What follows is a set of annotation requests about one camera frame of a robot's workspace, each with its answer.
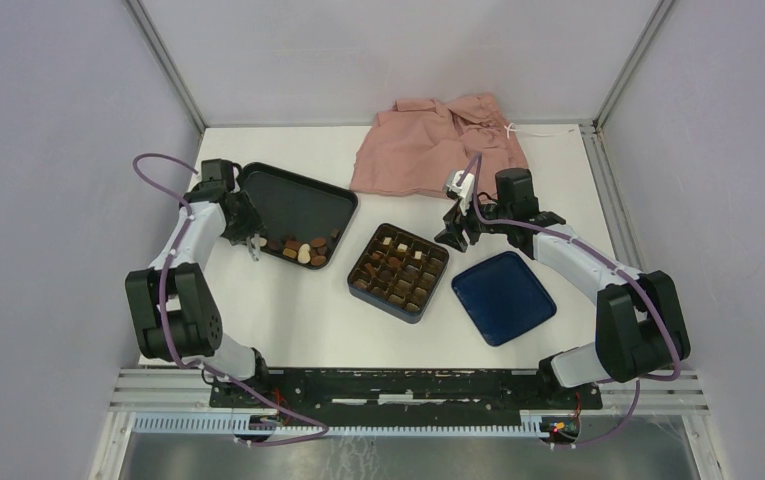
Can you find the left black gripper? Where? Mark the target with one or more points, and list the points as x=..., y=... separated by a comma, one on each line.
x=253, y=222

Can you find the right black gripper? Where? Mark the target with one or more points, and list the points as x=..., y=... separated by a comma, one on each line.
x=454, y=216

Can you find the blue chocolate box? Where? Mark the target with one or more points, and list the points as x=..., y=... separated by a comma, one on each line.
x=398, y=272

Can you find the silver metal tongs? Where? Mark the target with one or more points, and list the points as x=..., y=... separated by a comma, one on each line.
x=255, y=248

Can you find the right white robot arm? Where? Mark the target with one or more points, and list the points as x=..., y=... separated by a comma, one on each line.
x=640, y=330

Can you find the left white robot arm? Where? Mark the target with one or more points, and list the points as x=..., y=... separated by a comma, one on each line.
x=175, y=316

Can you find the black chocolate tray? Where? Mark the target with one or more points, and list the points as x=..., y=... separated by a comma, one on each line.
x=304, y=218

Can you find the blue box lid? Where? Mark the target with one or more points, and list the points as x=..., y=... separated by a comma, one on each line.
x=503, y=298

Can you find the pink cloth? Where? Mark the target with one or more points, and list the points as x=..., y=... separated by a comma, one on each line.
x=412, y=147

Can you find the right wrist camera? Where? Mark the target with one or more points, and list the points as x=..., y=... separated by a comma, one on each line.
x=459, y=184

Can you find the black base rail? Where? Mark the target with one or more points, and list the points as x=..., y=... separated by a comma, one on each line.
x=403, y=397

